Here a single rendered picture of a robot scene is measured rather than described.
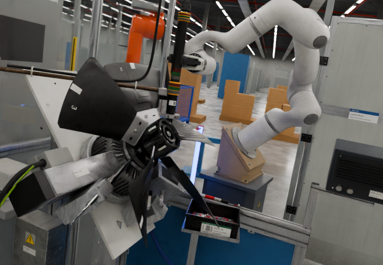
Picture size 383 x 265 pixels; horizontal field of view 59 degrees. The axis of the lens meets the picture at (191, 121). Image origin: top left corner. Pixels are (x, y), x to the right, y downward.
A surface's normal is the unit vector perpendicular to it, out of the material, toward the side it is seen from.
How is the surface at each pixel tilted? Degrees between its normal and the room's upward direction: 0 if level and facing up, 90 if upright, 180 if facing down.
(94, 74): 71
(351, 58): 90
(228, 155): 90
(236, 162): 90
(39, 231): 90
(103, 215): 50
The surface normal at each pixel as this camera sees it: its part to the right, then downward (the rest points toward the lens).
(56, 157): 0.79, -0.47
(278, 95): -0.17, 0.13
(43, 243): -0.38, 0.09
